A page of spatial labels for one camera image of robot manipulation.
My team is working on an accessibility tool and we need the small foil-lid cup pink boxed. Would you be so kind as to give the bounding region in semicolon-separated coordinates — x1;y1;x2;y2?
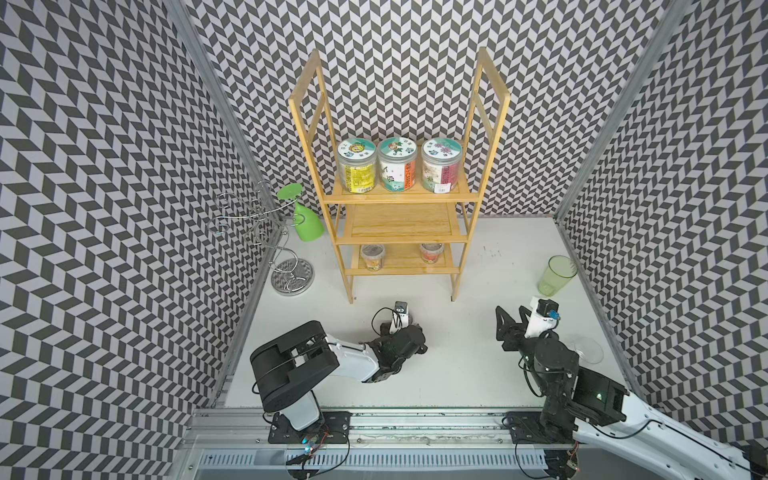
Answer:
419;243;444;264

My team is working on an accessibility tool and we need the jar with pink flower lid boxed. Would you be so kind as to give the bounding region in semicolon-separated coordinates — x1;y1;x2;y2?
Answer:
421;138;463;194

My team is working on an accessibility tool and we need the jar with strawberry lid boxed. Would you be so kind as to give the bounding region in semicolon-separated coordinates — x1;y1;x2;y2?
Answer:
377;137;418;192

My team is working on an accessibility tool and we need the sunflower seed jar yellow label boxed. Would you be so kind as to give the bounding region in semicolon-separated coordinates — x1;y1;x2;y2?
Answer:
336;137;377;194

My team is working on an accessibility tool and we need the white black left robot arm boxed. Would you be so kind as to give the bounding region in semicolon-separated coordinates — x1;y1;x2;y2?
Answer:
249;320;427;432

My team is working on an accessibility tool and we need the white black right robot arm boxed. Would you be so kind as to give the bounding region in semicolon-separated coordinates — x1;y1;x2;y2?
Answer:
495;298;767;479

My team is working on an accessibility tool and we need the bamboo three-tier shelf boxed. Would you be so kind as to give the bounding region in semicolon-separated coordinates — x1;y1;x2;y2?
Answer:
288;48;511;301

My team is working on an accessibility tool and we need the green translucent plastic cup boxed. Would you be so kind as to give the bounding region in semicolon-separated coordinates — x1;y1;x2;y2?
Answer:
537;255;578;297

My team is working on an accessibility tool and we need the clear plastic cup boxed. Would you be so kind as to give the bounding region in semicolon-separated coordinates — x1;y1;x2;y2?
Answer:
564;336;604;365

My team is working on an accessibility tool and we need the green spray bottle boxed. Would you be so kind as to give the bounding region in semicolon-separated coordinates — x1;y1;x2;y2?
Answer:
277;183;324;242

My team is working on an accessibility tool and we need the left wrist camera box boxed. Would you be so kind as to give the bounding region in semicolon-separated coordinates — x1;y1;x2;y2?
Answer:
389;301;410;334

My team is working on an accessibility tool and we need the chrome wire cup rack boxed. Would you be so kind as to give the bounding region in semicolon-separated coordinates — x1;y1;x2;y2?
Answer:
208;190;315;297

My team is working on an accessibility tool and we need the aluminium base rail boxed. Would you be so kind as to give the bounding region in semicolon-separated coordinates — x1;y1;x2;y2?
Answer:
179;406;703;480

